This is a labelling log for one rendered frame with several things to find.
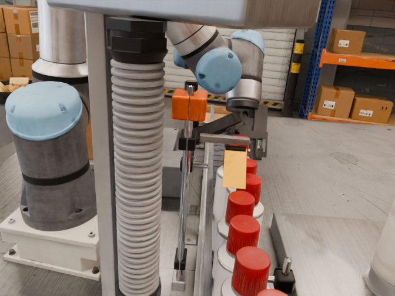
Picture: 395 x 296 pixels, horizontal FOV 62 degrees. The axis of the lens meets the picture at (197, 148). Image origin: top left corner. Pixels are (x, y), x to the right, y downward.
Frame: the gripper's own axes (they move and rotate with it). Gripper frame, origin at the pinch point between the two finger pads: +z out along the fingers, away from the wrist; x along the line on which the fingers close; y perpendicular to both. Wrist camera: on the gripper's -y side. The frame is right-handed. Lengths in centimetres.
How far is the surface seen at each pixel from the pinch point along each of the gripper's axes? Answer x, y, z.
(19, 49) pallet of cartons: 262, -209, -129
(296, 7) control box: -51, -1, -12
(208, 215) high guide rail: -10.7, -3.7, 3.0
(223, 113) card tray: 84, 2, -37
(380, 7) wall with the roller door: 317, 198, -240
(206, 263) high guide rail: -20.9, -3.7, 8.9
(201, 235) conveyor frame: -2.2, -4.4, 7.8
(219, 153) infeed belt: 32.4, -0.5, -12.3
